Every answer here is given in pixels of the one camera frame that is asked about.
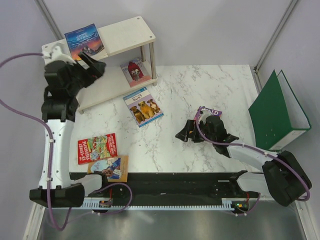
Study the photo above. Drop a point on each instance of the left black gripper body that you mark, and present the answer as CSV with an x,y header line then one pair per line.
x,y
81,79

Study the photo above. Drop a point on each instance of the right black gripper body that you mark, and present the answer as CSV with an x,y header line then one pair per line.
x,y
202,126

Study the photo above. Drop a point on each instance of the Roald Dahl purple book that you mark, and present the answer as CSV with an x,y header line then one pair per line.
x,y
204,112

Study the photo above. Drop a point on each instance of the Jane Eyre blue book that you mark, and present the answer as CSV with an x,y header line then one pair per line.
x,y
86,40

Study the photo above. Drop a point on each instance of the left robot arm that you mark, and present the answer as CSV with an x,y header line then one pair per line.
x,y
55,188

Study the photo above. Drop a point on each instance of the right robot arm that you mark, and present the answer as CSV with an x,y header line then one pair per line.
x,y
281,176

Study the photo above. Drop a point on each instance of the pink book on shelf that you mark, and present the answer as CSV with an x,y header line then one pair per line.
x,y
135,72

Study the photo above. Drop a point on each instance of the white two-tier shelf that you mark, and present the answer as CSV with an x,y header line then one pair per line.
x,y
118,38

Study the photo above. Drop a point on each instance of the dog picture book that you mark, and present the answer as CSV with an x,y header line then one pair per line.
x,y
143,107

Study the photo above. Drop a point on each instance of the green lever arch binder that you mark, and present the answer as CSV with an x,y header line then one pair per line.
x,y
277,115

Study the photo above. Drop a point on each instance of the red Treehouse book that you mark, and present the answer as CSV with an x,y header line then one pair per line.
x,y
96,148

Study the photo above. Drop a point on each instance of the orange illustrated book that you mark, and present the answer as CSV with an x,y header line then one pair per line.
x,y
114,169

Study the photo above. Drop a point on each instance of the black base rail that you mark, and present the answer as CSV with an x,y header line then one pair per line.
x,y
177,188

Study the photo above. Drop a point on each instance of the white slotted cable duct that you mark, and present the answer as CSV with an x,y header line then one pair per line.
x,y
104,204

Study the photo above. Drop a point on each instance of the aluminium frame post left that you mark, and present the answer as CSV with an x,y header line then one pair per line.
x,y
44,10

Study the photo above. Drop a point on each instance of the aluminium frame post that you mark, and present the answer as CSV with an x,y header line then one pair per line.
x,y
276,33
44,10

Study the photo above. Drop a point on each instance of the aluminium frame post right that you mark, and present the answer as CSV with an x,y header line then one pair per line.
x,y
276,33

